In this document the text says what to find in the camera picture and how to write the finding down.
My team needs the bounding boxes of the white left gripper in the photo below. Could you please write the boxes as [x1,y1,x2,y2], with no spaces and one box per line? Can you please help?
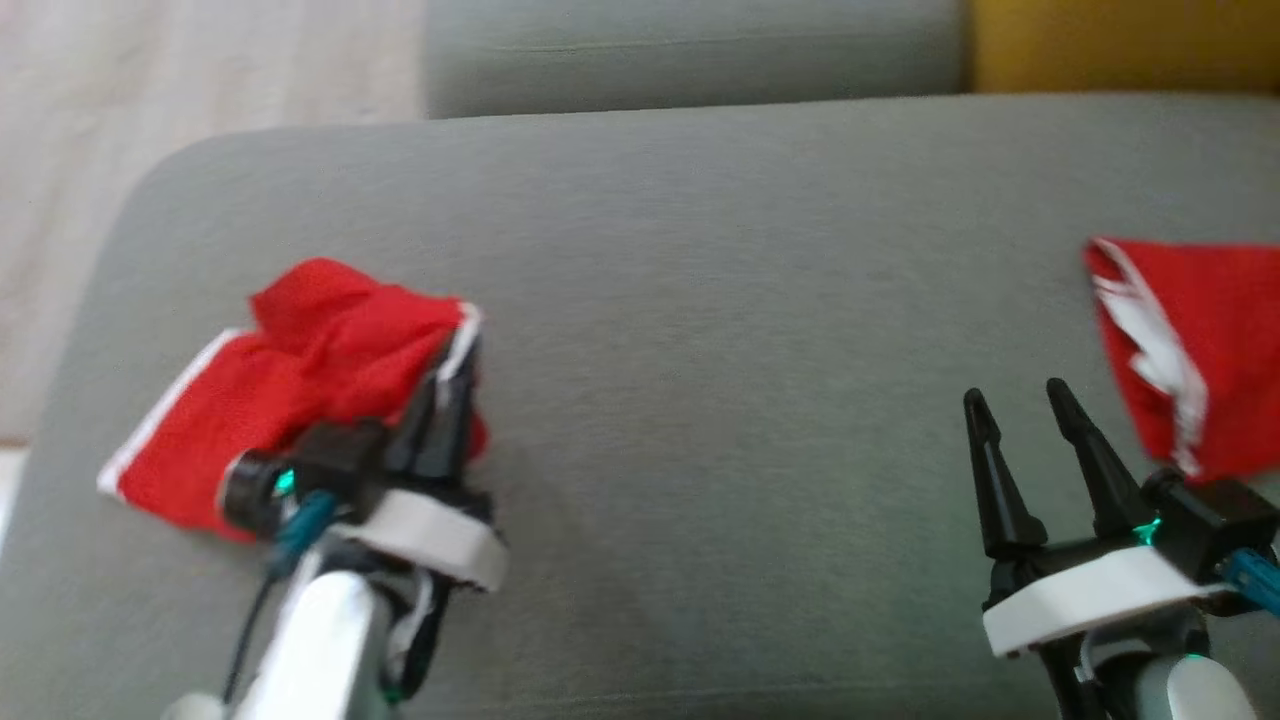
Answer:
[330,333,509,701]

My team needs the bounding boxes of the blue-plug right camera cable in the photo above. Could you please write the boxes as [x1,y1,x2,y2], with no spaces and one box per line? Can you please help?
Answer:
[1220,548,1280,617]

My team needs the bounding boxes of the yellow sofa backrest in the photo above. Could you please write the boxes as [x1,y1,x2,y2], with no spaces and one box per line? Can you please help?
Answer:
[964,0,1280,97]

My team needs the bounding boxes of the red shirt with white sleeves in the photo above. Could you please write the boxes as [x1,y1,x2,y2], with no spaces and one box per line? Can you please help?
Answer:
[1083,237,1280,483]

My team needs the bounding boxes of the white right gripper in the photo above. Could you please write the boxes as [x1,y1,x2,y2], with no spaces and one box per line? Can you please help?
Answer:
[962,378,1233,720]

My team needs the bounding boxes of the blue-plug camera cable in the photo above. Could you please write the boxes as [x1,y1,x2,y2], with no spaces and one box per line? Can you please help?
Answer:
[222,488,339,706]
[1220,548,1280,617]

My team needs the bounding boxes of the blue-plug left camera cable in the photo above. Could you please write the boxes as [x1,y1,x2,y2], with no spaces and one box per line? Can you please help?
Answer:
[222,488,339,706]

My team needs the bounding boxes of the red shorts with white trim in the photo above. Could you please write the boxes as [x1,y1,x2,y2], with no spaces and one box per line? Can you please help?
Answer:
[97,257,491,546]

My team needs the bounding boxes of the large grey sofa seat cushion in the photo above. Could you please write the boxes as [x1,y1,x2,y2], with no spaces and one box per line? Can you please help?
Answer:
[0,93,1280,720]

